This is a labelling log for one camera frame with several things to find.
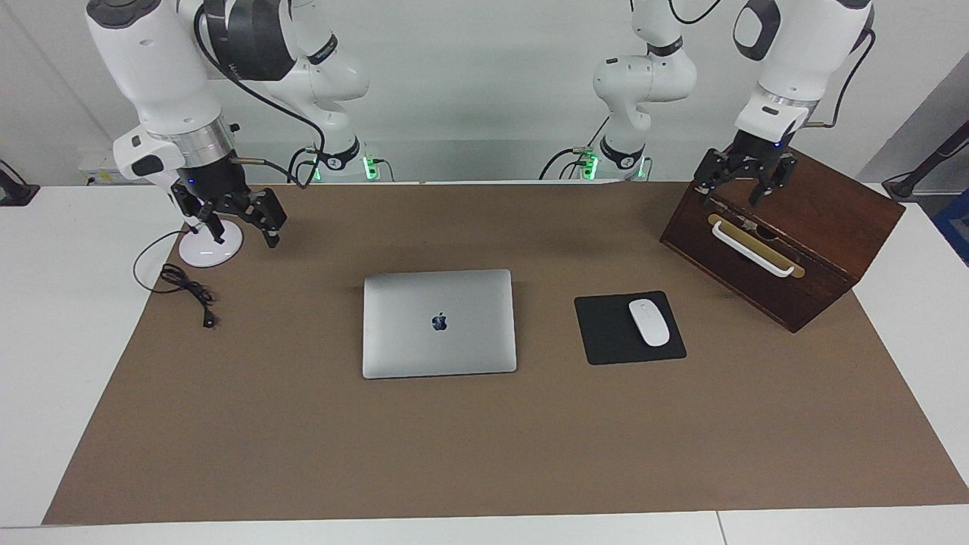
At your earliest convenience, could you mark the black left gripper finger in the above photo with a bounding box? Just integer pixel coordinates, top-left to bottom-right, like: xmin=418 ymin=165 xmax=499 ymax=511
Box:
xmin=695 ymin=149 xmax=731 ymax=196
xmin=749 ymin=157 xmax=797 ymax=207

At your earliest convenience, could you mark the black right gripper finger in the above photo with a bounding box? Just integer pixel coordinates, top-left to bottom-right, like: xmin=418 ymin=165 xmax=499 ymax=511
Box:
xmin=192 ymin=201 xmax=226 ymax=244
xmin=250 ymin=189 xmax=288 ymax=249

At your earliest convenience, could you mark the silver laptop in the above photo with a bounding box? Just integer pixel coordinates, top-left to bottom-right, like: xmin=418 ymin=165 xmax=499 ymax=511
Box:
xmin=362 ymin=269 xmax=518 ymax=379

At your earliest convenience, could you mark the white desk lamp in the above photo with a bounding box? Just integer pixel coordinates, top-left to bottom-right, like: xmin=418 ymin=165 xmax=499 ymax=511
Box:
xmin=178 ymin=216 xmax=245 ymax=268

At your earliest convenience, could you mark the dark wooden box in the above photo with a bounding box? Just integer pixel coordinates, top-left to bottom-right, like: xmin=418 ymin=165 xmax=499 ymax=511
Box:
xmin=659 ymin=126 xmax=906 ymax=334

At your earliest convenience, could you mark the white power strip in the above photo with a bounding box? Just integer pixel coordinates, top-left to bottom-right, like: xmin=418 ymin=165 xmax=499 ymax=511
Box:
xmin=78 ymin=148 xmax=129 ymax=187

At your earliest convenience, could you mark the black tripod leg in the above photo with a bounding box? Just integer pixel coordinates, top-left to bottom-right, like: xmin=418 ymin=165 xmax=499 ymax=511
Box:
xmin=882 ymin=121 xmax=969 ymax=202

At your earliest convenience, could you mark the white computer mouse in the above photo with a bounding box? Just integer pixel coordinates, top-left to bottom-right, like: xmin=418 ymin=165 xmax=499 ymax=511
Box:
xmin=628 ymin=299 xmax=671 ymax=347

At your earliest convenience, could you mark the blue crate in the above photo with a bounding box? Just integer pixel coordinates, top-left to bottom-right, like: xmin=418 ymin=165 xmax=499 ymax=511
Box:
xmin=933 ymin=189 xmax=969 ymax=267

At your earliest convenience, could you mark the black mouse pad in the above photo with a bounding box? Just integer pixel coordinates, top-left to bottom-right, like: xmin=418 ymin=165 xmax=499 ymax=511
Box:
xmin=574 ymin=291 xmax=687 ymax=366

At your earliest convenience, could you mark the black clamp stand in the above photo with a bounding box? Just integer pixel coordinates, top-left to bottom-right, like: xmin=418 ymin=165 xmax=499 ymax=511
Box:
xmin=0 ymin=160 xmax=40 ymax=207

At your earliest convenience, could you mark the brown table mat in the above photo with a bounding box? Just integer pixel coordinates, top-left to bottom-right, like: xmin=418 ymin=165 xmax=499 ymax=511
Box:
xmin=42 ymin=182 xmax=969 ymax=526

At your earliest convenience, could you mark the black right base cable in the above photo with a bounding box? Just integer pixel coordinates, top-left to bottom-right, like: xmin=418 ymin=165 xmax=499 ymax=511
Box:
xmin=286 ymin=146 xmax=317 ymax=184

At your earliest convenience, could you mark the black base cable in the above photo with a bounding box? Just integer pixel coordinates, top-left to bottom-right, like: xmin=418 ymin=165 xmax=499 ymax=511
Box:
xmin=286 ymin=146 xmax=317 ymax=184
xmin=539 ymin=114 xmax=611 ymax=181

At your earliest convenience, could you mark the black lamp cable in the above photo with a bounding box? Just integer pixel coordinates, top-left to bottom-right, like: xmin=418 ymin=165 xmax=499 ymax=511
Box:
xmin=133 ymin=229 xmax=220 ymax=330

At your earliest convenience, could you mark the white box handle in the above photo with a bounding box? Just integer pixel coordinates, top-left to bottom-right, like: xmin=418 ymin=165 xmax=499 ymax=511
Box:
xmin=712 ymin=221 xmax=797 ymax=278

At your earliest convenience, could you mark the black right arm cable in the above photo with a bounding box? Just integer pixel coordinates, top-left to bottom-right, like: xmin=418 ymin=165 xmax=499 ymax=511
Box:
xmin=193 ymin=0 xmax=328 ymax=190

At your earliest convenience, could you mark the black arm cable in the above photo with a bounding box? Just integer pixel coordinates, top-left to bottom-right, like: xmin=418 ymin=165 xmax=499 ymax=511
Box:
xmin=193 ymin=0 xmax=328 ymax=190
xmin=666 ymin=0 xmax=877 ymax=129

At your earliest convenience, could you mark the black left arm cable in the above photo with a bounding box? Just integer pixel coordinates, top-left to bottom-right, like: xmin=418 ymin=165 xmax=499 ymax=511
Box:
xmin=666 ymin=0 xmax=877 ymax=129

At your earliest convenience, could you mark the black left base cable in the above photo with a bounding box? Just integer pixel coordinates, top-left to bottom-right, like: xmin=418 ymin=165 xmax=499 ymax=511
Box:
xmin=539 ymin=114 xmax=611 ymax=181

